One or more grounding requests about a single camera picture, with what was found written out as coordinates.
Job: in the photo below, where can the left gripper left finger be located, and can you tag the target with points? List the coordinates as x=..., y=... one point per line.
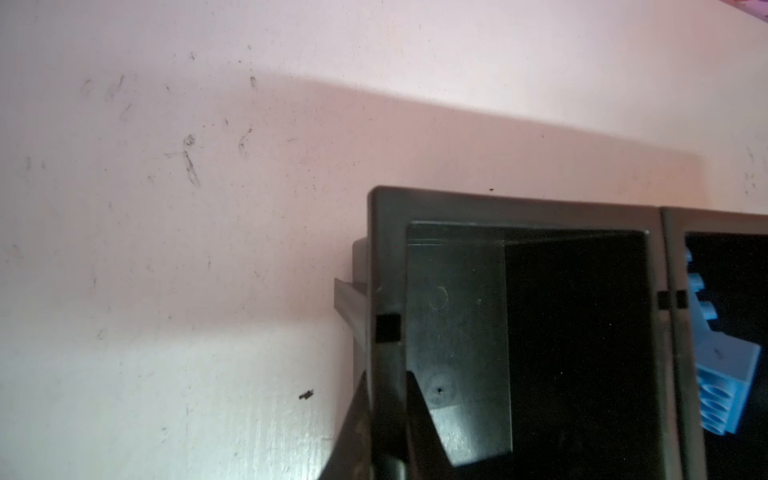
x=352, y=453

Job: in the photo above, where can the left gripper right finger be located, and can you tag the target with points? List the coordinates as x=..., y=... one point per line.
x=427, y=458

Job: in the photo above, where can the black bin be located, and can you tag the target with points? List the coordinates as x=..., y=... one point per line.
x=729, y=251
x=538, y=332

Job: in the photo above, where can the blue lego top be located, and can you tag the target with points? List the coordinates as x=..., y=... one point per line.
x=725, y=365

